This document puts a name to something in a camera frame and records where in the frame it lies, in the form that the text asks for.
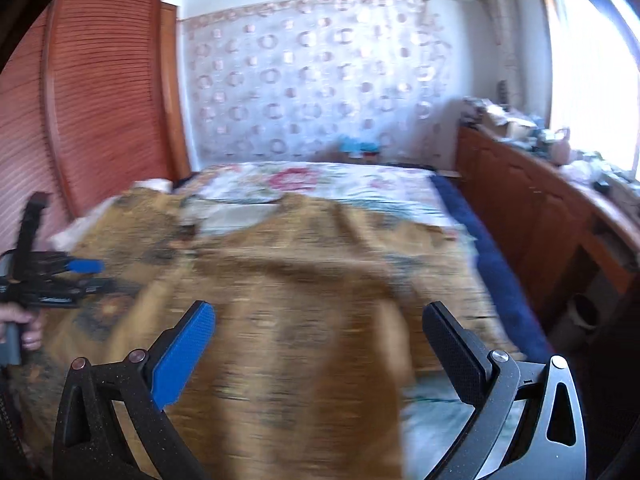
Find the white circle-patterned curtain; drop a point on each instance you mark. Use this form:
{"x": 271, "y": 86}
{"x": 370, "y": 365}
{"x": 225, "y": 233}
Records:
{"x": 289, "y": 79}

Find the blue tissue box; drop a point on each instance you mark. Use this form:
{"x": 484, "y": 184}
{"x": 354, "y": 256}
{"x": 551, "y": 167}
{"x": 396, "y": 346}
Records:
{"x": 357, "y": 151}

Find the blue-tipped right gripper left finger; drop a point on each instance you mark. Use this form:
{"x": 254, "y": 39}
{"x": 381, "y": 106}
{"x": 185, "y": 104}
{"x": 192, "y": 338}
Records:
{"x": 84, "y": 266}

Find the mustard patterned scarf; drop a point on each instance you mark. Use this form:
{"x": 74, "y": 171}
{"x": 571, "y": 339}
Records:
{"x": 145, "y": 250}

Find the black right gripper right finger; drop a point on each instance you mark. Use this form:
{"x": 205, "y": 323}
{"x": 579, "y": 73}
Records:
{"x": 549, "y": 441}

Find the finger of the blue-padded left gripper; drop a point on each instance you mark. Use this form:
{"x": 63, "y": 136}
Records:
{"x": 89, "y": 442}

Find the red wooden headboard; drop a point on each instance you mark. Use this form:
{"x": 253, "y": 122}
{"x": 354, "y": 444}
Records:
{"x": 89, "y": 105}

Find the person's left hand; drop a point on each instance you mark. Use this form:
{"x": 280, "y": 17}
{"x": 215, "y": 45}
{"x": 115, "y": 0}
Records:
{"x": 31, "y": 322}

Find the dark blue blanket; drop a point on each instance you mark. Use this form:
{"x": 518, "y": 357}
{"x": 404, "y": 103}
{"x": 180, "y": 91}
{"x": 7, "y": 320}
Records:
{"x": 517, "y": 318}

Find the white pillow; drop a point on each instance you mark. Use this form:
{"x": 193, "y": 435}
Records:
{"x": 157, "y": 184}

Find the pink bottle on sideboard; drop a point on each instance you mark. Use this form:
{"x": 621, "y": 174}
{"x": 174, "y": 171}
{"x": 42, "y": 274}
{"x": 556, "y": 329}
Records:
{"x": 560, "y": 151}

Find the cardboard box on sideboard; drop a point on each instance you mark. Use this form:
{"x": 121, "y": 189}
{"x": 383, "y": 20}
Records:
{"x": 507, "y": 124}

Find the brown wooden sideboard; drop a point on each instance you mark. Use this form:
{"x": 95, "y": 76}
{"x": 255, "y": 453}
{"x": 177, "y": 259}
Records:
{"x": 557, "y": 235}

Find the floral palm-leaf bedsheet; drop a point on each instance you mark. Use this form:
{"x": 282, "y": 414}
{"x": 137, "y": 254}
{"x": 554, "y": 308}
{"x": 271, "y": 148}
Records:
{"x": 320, "y": 185}

